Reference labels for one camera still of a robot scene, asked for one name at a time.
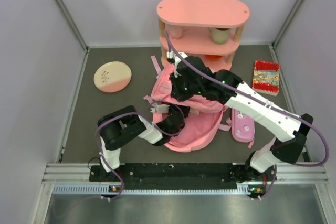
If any pink student backpack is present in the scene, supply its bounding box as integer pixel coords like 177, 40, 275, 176
144, 56, 230, 153

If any red comic book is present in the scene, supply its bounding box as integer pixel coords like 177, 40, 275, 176
251, 60, 280, 96

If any red and white book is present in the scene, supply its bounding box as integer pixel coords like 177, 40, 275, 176
189, 108, 200, 115

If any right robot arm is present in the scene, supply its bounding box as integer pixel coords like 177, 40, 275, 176
167, 52, 310, 180

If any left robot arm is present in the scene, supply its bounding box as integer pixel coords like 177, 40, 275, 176
96, 102, 190, 180

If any orange bowl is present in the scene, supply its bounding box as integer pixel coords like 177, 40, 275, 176
205, 55, 223, 61

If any pink mug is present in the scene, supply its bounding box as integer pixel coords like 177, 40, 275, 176
166, 25, 190, 39

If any green cup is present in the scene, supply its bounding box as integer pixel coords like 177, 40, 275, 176
208, 27, 230, 45

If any pink three-tier shelf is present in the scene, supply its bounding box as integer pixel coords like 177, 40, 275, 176
156, 0, 250, 70

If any purple pencil case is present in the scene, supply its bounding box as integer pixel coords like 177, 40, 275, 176
231, 109, 255, 148

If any pink and cream plate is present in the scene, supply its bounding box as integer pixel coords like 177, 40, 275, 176
93, 61, 132, 93

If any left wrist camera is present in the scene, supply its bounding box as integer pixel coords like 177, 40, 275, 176
150, 103, 170, 114

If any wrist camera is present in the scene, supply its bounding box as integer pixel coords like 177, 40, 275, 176
166, 51, 188, 67
150, 103, 170, 114

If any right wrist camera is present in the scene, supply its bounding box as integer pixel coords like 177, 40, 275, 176
166, 51, 188, 67

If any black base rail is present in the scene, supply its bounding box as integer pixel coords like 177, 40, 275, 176
89, 163, 275, 190

